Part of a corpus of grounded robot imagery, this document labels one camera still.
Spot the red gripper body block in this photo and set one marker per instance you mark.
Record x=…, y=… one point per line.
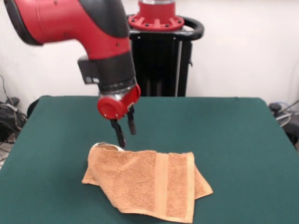
x=109, y=108

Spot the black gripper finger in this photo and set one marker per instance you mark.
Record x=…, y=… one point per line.
x=132, y=123
x=119, y=134

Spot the tan terry towel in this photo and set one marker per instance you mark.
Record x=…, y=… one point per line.
x=140, y=182

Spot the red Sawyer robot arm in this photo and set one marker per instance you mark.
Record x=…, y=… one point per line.
x=58, y=21

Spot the dark green table cloth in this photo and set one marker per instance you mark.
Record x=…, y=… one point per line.
x=233, y=140

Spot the grey wheeled stand base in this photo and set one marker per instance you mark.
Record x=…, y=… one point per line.
x=283, y=121

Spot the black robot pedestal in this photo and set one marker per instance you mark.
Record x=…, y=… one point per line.
x=158, y=70

